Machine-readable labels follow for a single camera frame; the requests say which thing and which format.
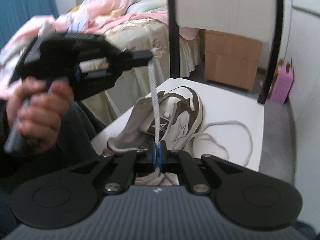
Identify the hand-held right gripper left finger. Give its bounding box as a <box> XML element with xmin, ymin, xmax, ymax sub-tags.
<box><xmin>71</xmin><ymin>141</ymin><xmax>158</xmax><ymax>195</ymax></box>

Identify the pink cardboard box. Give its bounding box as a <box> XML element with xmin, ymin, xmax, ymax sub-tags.
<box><xmin>270</xmin><ymin>60</ymin><xmax>295</xmax><ymax>105</ymax></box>

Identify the white and brown sneaker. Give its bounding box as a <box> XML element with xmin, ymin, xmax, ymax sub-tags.
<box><xmin>107</xmin><ymin>86</ymin><xmax>203</xmax><ymax>186</ymax></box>

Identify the white shoelace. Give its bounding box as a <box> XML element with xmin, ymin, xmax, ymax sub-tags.
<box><xmin>147</xmin><ymin>47</ymin><xmax>253</xmax><ymax>180</ymax></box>

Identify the wooden nightstand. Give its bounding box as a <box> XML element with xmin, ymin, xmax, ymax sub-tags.
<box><xmin>204</xmin><ymin>29</ymin><xmax>263</xmax><ymax>90</ymax></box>

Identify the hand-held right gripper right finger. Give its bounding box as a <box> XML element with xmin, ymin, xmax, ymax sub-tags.
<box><xmin>158</xmin><ymin>141</ymin><xmax>244</xmax><ymax>195</ymax></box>

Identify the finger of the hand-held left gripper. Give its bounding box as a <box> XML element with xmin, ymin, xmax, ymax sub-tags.
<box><xmin>124</xmin><ymin>49</ymin><xmax>153</xmax><ymax>69</ymax></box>

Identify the pink cloth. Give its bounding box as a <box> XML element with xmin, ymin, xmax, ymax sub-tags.
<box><xmin>120</xmin><ymin>11</ymin><xmax>200</xmax><ymax>40</ymax></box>

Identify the light green pillow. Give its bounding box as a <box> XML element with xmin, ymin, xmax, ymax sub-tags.
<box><xmin>126</xmin><ymin>0</ymin><xmax>168</xmax><ymax>15</ymax></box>

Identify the bed with cream floral bedspread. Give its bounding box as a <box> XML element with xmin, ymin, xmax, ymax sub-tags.
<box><xmin>0</xmin><ymin>0</ymin><xmax>202</xmax><ymax>120</ymax></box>

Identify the white chair with black frame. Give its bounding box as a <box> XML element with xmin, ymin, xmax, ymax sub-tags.
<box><xmin>90</xmin><ymin>0</ymin><xmax>285</xmax><ymax>187</ymax></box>

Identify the teal curtain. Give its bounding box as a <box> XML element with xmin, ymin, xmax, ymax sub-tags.
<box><xmin>0</xmin><ymin>0</ymin><xmax>59</xmax><ymax>48</ymax></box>

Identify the pastel pink quilt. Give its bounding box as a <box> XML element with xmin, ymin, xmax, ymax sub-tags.
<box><xmin>0</xmin><ymin>0</ymin><xmax>140</xmax><ymax>93</ymax></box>

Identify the person's left hand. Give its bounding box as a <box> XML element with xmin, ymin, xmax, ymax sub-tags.
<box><xmin>5</xmin><ymin>77</ymin><xmax>75</xmax><ymax>155</ymax></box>

